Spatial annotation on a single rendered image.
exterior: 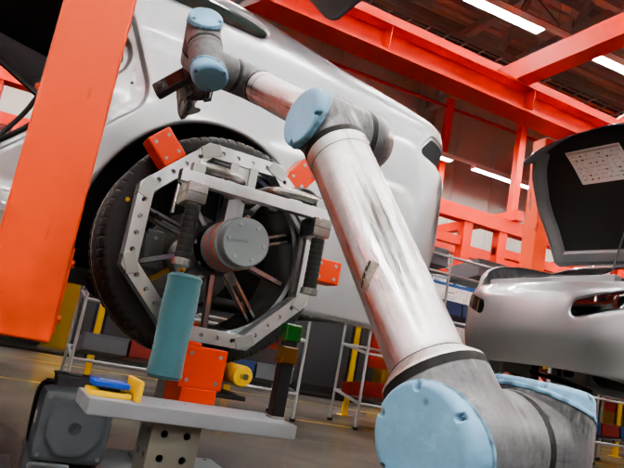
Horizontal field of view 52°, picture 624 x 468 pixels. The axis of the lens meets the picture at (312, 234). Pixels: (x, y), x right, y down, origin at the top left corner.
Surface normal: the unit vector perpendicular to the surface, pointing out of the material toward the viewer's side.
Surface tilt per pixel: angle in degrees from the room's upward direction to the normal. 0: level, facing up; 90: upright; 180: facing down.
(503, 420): 58
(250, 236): 90
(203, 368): 90
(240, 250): 90
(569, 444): 75
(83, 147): 90
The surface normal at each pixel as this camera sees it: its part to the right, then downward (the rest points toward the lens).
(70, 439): 0.44, -0.09
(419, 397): -0.73, -0.15
